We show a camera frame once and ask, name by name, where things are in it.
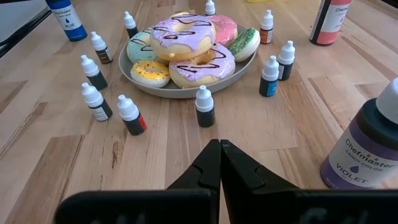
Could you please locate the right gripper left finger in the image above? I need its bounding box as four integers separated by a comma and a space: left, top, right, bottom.
54, 139, 221, 224

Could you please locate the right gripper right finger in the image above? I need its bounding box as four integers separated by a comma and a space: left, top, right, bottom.
221, 139, 398, 224

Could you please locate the dark food coloring dropper bottle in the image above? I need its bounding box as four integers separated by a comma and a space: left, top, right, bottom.
277, 40, 296, 82
123, 11, 139, 39
204, 0, 216, 16
195, 85, 216, 128

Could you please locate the red food coloring dropper bottle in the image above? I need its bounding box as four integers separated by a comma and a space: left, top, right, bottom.
116, 94, 147, 136

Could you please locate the violet candy color bottle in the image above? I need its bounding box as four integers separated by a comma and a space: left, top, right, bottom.
319, 76, 398, 190

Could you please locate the blue food coloring dropper bottle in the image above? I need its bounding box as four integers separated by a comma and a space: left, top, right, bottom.
258, 55, 280, 98

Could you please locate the lime food coloring dropper bottle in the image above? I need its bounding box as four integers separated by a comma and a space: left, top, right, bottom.
80, 82, 113, 122

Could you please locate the green food coloring dropper bottle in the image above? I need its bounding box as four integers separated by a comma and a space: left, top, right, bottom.
80, 54, 109, 91

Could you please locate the orange food coloring dropper bottle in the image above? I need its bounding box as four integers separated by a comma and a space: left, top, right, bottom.
259, 9, 274, 45

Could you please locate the brown food coloring dropper bottle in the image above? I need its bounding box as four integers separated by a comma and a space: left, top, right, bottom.
90, 30, 114, 65

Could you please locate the gray plate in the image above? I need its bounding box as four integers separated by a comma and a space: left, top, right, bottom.
118, 23, 257, 100

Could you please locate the purple iced drizzled donut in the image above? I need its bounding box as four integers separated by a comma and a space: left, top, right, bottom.
169, 42, 236, 90
149, 14, 217, 62

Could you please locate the mint drizzled donut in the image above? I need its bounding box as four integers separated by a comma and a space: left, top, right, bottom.
126, 28, 170, 65

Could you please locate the green striped donut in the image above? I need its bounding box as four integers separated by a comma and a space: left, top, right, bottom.
228, 27, 261, 63

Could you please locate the pink sprinkled donut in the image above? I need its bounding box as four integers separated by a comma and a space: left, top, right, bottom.
207, 14, 239, 47

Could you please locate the blue candy color bottle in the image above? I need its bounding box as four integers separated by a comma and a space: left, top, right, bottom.
45, 0, 88, 42

